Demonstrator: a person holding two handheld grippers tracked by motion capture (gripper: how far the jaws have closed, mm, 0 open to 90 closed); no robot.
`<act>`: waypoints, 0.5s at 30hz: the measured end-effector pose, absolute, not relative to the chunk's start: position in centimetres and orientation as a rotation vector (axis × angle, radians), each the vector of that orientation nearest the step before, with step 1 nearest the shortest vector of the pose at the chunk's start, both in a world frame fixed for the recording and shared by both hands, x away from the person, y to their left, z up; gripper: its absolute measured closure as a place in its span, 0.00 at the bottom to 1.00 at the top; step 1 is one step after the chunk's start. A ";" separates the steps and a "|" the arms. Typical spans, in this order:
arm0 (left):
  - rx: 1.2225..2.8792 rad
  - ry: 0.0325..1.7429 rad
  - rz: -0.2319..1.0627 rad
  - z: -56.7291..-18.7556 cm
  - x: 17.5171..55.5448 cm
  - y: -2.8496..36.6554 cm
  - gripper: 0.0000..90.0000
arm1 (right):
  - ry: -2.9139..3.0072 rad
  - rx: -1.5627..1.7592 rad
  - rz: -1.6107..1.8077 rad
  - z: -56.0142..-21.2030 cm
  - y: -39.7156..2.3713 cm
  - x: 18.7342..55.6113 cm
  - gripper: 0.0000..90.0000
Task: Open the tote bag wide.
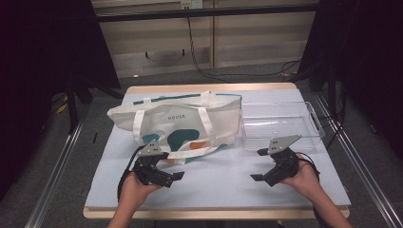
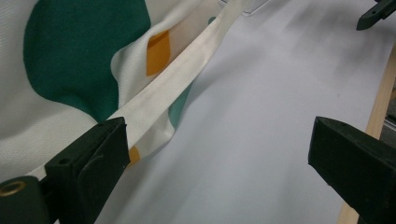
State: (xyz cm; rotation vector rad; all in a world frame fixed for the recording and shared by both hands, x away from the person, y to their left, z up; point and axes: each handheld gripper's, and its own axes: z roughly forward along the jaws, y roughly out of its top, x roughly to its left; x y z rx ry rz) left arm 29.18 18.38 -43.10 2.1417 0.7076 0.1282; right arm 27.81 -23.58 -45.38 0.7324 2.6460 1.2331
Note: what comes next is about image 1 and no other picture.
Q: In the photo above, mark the clear plastic bin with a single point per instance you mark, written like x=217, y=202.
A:
x=278, y=123

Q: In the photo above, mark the person's right hand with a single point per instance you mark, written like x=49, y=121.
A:
x=304, y=180

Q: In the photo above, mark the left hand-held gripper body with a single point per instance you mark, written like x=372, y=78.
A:
x=149, y=171

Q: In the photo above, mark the light blue table mat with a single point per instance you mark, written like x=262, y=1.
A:
x=209, y=186

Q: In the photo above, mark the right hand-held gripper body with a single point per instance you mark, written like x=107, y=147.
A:
x=283, y=166

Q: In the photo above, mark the dark curtain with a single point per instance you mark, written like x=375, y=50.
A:
x=38, y=79
x=364, y=63

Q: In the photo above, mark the white wall outlet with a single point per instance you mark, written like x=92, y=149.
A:
x=191, y=3

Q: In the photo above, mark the metal floor rail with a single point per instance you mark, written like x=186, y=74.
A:
x=361, y=171
x=53, y=177

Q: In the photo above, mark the black horizontal bar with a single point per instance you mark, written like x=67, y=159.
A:
x=202, y=13

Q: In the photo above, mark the white printed tote bag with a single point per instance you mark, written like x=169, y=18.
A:
x=177, y=120

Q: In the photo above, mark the person's left hand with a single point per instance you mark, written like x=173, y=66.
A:
x=138, y=191

